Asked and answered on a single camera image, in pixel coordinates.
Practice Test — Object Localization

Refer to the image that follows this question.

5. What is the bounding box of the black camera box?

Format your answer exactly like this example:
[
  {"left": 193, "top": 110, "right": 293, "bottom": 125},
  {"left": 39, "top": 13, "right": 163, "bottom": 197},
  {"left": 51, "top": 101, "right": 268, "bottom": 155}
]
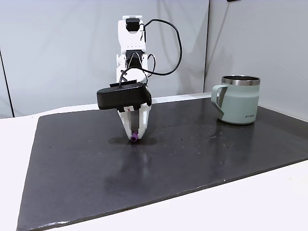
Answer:
[{"left": 96, "top": 80, "right": 153, "bottom": 112}]

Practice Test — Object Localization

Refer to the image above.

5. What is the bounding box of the black table mat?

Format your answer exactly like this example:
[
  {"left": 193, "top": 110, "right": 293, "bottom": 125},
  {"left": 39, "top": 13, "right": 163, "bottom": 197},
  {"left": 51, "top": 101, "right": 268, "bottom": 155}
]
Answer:
[{"left": 15, "top": 97, "right": 308, "bottom": 231}]

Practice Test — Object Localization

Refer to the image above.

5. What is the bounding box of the pale green steel mug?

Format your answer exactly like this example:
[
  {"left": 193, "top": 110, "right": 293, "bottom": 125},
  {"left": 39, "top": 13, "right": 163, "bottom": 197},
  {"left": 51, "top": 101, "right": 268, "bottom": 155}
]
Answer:
[{"left": 210, "top": 75, "right": 261, "bottom": 125}]

